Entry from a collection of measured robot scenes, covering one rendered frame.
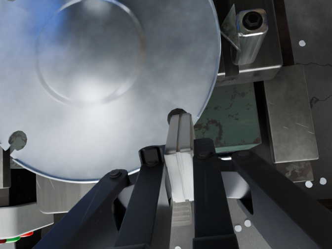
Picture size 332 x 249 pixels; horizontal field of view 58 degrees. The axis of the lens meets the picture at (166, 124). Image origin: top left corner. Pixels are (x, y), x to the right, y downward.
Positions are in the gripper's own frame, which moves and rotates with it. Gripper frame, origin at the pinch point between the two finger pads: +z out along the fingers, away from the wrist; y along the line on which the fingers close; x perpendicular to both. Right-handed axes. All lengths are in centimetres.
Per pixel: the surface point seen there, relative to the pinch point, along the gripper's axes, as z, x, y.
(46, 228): 73, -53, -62
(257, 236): 69, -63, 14
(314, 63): 94, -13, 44
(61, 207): 9.1, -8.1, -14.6
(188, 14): 17.1, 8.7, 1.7
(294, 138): 23.5, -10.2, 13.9
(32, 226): 25.8, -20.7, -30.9
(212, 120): 25.1, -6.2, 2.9
